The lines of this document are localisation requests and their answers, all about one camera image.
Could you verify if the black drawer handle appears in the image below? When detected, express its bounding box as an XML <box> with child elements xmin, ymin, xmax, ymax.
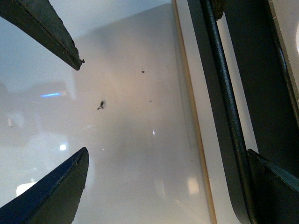
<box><xmin>188</xmin><ymin>0</ymin><xmax>299</xmax><ymax>224</ymax></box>

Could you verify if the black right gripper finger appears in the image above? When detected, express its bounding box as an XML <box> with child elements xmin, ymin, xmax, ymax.
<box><xmin>0</xmin><ymin>147</ymin><xmax>89</xmax><ymax>224</ymax></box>
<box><xmin>0</xmin><ymin>0</ymin><xmax>85</xmax><ymax>70</ymax></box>

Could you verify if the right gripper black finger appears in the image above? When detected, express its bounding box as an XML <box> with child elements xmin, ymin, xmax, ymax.
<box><xmin>210</xmin><ymin>0</ymin><xmax>227</xmax><ymax>21</ymax></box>
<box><xmin>248</xmin><ymin>149</ymin><xmax>299</xmax><ymax>224</ymax></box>

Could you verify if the wooden two-drawer cabinet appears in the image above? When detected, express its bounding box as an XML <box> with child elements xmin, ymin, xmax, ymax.
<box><xmin>172</xmin><ymin>0</ymin><xmax>217</xmax><ymax>224</ymax></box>

